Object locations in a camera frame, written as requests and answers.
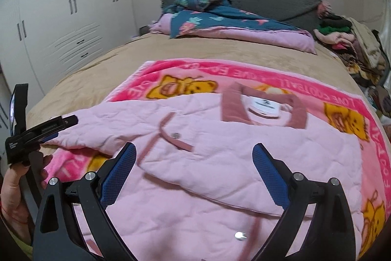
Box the white wardrobe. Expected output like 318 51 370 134
0 0 138 110

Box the pink quilted jacket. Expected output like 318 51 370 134
46 82 364 261

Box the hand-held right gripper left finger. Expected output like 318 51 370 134
33 142 137 261

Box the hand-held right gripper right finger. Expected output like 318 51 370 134
252 143 356 261

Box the pink bear printed blanket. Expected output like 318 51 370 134
43 57 391 261

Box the person's left hand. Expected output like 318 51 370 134
0 153 54 246

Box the beige bed cover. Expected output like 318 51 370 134
26 32 364 133

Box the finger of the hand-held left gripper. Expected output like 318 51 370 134
41 132 59 145
41 115 79 135

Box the pile of folded clothes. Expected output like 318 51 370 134
313 1 391 115

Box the blue floral pink quilt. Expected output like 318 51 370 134
149 0 317 54

